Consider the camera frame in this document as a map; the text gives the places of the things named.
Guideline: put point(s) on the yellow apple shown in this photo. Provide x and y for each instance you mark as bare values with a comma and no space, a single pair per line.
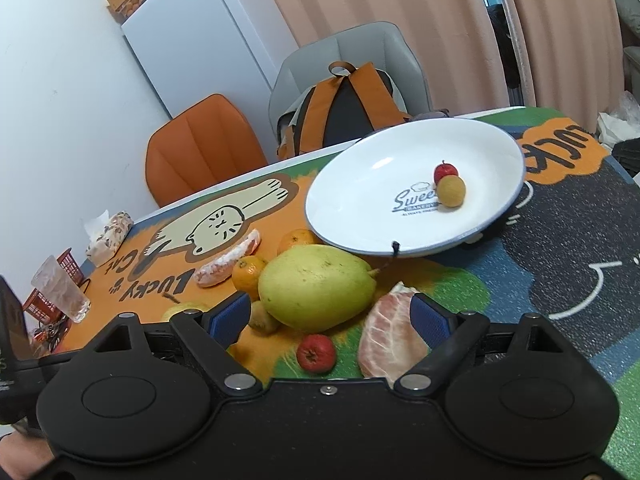
187,308

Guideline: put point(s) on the clear glass cup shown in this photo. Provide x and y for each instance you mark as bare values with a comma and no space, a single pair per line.
60,287

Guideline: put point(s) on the printed cat table mat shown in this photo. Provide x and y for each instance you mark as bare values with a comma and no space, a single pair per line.
550,240

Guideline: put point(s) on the orange and black backpack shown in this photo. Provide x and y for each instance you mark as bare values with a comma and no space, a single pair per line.
345,110

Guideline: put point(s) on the white plate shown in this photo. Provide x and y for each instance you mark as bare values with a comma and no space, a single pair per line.
380,195

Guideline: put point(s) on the small round yellow fruit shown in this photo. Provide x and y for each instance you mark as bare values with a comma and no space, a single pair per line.
451,191

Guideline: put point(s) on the dark quilted cloth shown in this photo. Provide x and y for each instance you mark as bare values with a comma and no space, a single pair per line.
629,157

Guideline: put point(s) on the tangerine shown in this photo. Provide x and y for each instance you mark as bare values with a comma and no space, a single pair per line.
248,274
297,241

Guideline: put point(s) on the white refrigerator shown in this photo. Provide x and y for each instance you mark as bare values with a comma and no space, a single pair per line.
200,50

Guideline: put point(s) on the red plastic basket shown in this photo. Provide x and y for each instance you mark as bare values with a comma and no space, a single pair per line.
70,262

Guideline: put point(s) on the kiwi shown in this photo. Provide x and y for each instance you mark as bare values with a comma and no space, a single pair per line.
262,319

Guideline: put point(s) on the slim pomelo segment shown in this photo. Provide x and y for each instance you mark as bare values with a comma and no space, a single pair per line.
225,262

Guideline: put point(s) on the tissue pack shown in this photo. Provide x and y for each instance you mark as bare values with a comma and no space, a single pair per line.
107,240

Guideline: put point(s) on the white plastic bag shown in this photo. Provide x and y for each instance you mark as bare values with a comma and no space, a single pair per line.
620,120

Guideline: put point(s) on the orange chair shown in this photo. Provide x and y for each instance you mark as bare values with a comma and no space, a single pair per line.
200,150

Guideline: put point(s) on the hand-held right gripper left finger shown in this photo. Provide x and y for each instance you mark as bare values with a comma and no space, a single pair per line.
231,316

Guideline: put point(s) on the grey sofa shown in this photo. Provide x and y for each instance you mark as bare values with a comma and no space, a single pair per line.
631,25

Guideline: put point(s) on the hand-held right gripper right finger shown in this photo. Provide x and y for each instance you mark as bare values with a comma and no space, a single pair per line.
431,322

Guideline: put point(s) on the grey chair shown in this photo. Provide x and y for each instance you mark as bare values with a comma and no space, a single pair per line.
370,45

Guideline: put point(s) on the small red fruit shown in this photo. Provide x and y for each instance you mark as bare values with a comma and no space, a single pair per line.
316,354
444,170

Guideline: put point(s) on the large yellow-green pear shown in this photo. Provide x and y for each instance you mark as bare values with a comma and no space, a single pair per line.
315,287

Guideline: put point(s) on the large pomelo segment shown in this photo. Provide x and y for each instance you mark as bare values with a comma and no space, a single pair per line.
390,337

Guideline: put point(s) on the person's left hand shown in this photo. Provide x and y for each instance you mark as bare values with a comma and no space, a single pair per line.
20,460

